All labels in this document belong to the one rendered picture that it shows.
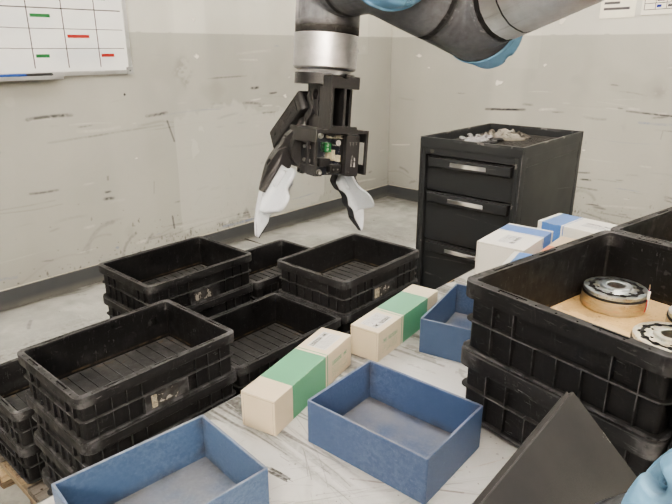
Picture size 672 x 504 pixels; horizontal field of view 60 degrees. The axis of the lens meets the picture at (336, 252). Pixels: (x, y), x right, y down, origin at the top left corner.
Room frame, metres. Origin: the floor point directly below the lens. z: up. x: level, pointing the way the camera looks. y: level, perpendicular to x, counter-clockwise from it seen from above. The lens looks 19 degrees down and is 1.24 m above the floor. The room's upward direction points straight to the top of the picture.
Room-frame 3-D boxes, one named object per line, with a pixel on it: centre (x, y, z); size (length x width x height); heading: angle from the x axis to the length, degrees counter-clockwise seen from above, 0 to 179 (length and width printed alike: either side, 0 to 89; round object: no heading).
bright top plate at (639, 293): (0.91, -0.47, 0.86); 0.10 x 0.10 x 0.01
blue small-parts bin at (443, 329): (1.03, -0.27, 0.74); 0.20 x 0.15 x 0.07; 150
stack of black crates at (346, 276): (1.83, -0.05, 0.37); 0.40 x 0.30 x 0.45; 138
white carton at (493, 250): (1.42, -0.46, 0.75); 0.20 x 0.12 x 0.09; 142
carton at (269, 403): (0.85, 0.06, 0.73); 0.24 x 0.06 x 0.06; 151
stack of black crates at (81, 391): (1.22, 0.48, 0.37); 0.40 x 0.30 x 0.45; 138
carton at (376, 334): (1.06, -0.12, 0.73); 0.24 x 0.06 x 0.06; 145
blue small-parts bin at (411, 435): (0.71, -0.08, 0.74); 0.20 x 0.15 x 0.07; 50
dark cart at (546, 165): (2.50, -0.71, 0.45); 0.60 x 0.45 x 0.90; 138
